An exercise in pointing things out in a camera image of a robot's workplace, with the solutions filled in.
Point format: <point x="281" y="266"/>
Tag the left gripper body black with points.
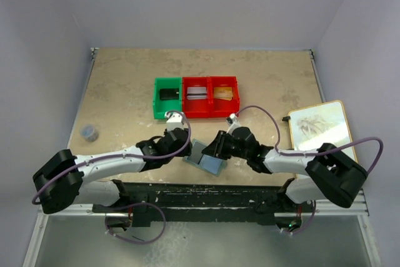
<point x="186" y="153"/>

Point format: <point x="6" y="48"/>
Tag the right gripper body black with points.
<point x="233" y="151"/>

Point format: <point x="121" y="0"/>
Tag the green card holder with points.
<point x="208" y="164"/>

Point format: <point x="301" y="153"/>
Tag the black credit card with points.
<point x="196" y="153"/>

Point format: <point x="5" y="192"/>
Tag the gold credit card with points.
<point x="223" y="93"/>

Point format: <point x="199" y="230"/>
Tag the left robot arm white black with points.
<point x="61" y="179"/>

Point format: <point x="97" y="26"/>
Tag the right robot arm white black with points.
<point x="328" y="173"/>

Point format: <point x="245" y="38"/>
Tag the silver card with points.
<point x="196" y="93"/>

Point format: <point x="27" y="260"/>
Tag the right red plastic bin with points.
<point x="222" y="108"/>

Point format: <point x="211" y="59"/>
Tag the red plastic bin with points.
<point x="222" y="108"/>
<point x="196" y="102"/>

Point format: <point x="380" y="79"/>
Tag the green plastic bin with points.
<point x="160" y="107"/>

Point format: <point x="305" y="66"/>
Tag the middle red plastic bin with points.
<point x="196" y="102"/>

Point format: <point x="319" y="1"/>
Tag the white tray with gold rim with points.
<point x="312" y="126"/>

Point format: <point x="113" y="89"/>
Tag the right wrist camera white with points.
<point x="232" y="121"/>

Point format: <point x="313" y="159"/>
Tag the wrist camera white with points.
<point x="232" y="121"/>
<point x="174" y="120"/>

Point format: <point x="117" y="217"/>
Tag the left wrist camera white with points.
<point x="174" y="120"/>

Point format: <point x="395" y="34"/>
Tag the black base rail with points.
<point x="205" y="203"/>

